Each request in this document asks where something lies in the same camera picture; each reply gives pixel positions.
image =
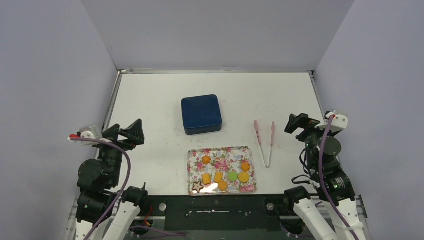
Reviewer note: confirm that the square cracker right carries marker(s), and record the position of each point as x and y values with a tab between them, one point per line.
219	177

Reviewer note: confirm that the pink cat paw tongs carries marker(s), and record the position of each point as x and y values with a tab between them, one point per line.
261	144

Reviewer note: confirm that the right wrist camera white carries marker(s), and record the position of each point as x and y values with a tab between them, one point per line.
339	121

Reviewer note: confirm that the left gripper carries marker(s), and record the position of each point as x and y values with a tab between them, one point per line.
134	132

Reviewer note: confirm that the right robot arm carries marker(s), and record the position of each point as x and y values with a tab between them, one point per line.
323	196

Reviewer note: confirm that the floral rectangular tray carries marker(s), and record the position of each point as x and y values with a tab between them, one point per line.
224	160

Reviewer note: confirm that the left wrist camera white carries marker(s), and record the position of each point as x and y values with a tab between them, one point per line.
88	132

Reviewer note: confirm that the square cracker left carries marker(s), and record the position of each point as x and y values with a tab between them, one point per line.
206	179

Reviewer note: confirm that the green round cookie lower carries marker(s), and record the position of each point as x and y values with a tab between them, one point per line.
232	176

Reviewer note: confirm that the star chocolate cookie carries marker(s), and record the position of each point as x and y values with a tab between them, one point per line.
197	186

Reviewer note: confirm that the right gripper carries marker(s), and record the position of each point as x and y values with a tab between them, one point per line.
307	125

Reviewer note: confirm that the yellow waffle round cookie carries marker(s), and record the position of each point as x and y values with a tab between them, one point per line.
243	177

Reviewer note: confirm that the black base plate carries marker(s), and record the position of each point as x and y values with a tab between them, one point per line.
270	212

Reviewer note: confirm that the orange flower cookie middle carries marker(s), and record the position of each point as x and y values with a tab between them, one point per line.
206	159

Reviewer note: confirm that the square cracker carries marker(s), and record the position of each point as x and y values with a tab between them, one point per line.
206	179
219	177

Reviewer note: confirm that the orange round cookie bottom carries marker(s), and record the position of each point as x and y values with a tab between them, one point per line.
222	185

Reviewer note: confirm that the dark blue square box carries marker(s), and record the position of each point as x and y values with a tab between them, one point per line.
197	130

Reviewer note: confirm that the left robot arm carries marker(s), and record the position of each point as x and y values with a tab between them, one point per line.
107	206

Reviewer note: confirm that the dark blue box lid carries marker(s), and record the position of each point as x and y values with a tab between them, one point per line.
201	110

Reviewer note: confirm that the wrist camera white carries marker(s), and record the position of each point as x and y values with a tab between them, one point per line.
88	132
339	121

